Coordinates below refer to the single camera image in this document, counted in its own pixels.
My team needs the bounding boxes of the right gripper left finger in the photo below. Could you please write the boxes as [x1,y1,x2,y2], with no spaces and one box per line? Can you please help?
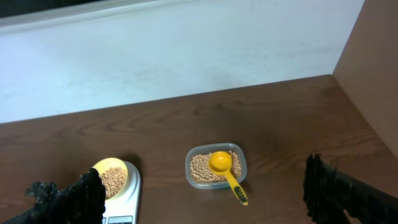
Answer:
[4,168,106,224]

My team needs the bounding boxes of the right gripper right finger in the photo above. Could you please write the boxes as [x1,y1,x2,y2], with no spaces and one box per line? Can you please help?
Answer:
[303,154,397,224]

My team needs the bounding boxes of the yellow measuring scoop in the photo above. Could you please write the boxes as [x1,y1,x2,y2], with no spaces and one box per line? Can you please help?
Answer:
[208,151,248,205]

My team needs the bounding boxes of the soybeans in bowl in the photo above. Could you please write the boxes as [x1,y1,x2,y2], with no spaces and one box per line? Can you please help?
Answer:
[100,167,127,200]

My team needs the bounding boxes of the pale yellow bowl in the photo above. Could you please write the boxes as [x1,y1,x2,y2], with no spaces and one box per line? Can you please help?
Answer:
[93,157,130,202]

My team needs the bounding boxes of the white digital kitchen scale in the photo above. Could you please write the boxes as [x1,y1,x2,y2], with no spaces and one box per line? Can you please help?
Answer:
[102,161,141,224]

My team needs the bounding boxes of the clear plastic container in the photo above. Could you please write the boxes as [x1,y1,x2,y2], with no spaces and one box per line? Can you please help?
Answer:
[185,143,248,189]

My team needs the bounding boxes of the soybeans in container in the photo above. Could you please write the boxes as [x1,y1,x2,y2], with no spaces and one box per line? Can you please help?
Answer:
[190,151,243,184]

